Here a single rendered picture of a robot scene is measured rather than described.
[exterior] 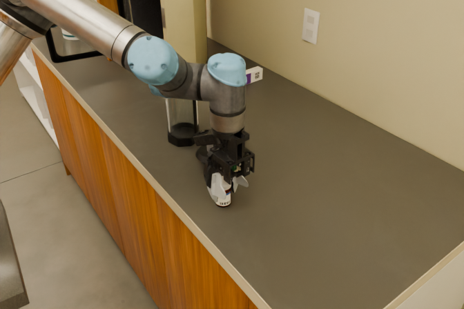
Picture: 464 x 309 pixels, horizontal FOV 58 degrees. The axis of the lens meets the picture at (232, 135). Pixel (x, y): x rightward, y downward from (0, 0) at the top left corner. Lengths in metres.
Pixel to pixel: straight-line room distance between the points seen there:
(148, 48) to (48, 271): 1.71
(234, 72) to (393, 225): 0.53
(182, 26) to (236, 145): 0.74
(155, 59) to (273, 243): 0.49
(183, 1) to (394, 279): 1.06
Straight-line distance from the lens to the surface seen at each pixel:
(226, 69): 0.79
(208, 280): 1.18
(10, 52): 1.05
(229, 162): 0.90
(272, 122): 1.36
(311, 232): 1.00
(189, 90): 0.83
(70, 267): 2.26
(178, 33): 1.52
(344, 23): 1.44
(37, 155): 3.07
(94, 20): 0.78
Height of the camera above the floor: 1.65
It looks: 34 degrees down
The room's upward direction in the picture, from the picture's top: straight up
